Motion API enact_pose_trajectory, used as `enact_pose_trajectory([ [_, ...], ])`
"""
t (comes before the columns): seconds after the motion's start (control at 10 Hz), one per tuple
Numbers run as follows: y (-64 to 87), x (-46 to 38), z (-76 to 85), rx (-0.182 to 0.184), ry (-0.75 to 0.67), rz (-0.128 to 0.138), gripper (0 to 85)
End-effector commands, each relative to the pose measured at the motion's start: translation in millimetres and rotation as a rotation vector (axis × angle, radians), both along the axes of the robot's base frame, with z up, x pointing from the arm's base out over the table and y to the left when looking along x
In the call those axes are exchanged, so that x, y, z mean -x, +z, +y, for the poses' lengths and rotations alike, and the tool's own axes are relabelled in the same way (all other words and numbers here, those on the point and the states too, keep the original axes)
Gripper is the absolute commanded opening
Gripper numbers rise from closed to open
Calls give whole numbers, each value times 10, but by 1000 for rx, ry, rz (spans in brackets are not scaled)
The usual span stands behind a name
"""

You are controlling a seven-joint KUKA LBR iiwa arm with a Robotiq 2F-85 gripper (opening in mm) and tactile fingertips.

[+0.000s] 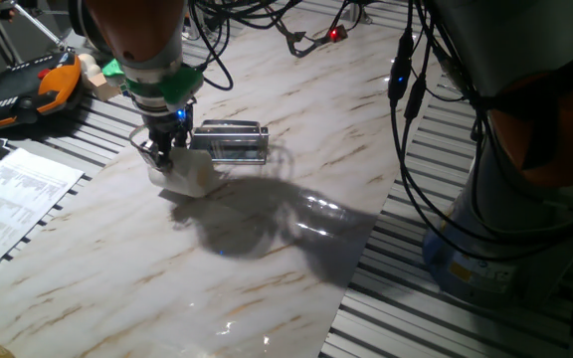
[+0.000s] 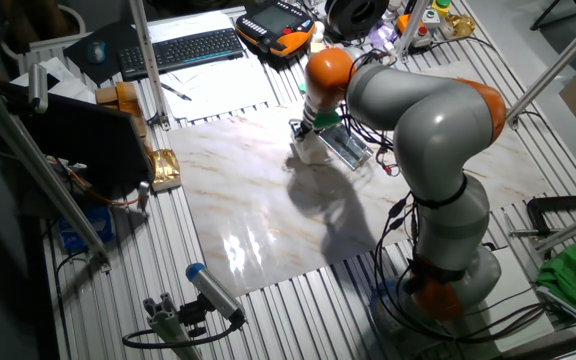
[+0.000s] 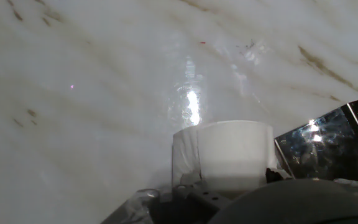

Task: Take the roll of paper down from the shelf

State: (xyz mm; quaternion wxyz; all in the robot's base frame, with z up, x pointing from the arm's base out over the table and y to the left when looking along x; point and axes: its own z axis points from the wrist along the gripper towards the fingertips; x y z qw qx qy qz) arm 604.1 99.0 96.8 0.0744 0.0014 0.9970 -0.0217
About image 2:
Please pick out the small brown cardboard box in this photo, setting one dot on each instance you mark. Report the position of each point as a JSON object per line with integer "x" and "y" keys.
{"x": 106, "y": 95}

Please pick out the white paper roll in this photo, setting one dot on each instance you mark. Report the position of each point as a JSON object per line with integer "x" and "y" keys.
{"x": 313, "y": 150}

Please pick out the black pen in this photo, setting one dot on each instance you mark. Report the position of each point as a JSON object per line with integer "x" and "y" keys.
{"x": 175, "y": 91}

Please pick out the white box with green button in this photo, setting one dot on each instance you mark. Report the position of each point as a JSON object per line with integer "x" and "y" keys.
{"x": 430, "y": 19}

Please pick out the grey camera with blue cap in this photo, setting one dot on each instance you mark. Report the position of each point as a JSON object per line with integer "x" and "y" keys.
{"x": 213, "y": 290}

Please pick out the grey box with red button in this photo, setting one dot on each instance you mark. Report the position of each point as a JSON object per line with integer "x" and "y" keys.
{"x": 422, "y": 37}

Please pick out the grey computer mouse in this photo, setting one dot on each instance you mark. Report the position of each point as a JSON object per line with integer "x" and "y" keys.
{"x": 96, "y": 51}

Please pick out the blue box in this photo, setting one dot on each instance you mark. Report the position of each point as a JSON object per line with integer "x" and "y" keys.
{"x": 85, "y": 230}

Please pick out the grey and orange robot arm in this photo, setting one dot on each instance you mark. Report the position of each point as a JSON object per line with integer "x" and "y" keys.
{"x": 433, "y": 125}

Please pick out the gold foil bag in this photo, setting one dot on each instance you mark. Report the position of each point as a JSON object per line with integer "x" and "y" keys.
{"x": 164, "y": 170}

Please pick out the dark monitor panel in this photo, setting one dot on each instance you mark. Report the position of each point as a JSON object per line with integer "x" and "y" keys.
{"x": 88, "y": 140}

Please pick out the chrome paper roll holder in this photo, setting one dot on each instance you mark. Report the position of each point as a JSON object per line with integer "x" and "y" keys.
{"x": 348, "y": 147}

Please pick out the black mouse pad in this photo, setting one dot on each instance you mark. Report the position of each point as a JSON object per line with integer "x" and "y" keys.
{"x": 80, "y": 62}

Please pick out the yellow box with green button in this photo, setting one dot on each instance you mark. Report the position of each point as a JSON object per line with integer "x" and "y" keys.
{"x": 441, "y": 7}

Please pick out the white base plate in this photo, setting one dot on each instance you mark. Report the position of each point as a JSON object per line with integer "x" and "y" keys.
{"x": 523, "y": 280}

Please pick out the black filament spool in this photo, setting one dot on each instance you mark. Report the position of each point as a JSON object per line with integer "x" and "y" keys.
{"x": 355, "y": 17}

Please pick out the crumpled gold foil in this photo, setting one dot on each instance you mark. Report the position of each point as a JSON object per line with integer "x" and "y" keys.
{"x": 458, "y": 25}

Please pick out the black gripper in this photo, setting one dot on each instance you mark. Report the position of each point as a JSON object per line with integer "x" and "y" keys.
{"x": 304, "y": 129}

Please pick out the short aluminium profile stub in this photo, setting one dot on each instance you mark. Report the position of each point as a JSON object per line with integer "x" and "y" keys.
{"x": 165, "y": 320}

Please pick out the black camera bracket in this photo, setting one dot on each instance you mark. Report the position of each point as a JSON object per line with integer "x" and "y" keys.
{"x": 193, "y": 315}

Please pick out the purple plastic bag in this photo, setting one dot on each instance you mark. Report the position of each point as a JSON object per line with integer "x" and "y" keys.
{"x": 382, "y": 36}

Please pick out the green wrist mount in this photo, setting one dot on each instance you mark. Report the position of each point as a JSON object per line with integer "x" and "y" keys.
{"x": 327, "y": 120}

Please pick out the white folded paper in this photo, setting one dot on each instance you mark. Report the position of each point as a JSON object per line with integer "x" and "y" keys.
{"x": 68, "y": 82}

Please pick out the black and orange teach pendant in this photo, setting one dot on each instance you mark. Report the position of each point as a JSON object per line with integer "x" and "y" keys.
{"x": 273, "y": 25}

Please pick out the orange box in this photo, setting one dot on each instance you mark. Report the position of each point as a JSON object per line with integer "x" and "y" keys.
{"x": 403, "y": 22}

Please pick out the white round stool rim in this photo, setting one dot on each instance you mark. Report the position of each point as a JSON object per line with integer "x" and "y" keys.
{"x": 75, "y": 15}

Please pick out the plain wooden cube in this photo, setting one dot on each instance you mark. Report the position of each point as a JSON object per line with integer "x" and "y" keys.
{"x": 315, "y": 46}

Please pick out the aluminium frame post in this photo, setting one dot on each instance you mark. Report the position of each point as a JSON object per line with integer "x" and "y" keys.
{"x": 149, "y": 60}
{"x": 410, "y": 30}

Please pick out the small white figurine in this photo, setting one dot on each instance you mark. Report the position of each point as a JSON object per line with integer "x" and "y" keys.
{"x": 319, "y": 31}

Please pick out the grey camera bar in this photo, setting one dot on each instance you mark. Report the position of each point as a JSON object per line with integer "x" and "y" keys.
{"x": 38, "y": 87}

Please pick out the long aluminium frame beam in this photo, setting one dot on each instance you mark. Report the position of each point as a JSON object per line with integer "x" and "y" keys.
{"x": 573, "y": 227}
{"x": 43, "y": 175}
{"x": 558, "y": 65}

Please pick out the marble pattern board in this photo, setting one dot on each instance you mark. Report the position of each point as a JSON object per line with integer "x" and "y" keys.
{"x": 268, "y": 200}

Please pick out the black clamp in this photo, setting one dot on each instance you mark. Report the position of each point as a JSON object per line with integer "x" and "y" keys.
{"x": 563, "y": 202}

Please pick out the white printed paper sheet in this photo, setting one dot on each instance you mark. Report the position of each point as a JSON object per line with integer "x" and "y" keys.
{"x": 188, "y": 25}
{"x": 223, "y": 90}

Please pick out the green cloth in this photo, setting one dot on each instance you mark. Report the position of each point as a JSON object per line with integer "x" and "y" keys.
{"x": 573, "y": 275}

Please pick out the black keyboard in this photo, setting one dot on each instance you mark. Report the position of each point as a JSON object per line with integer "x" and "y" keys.
{"x": 183, "y": 50}

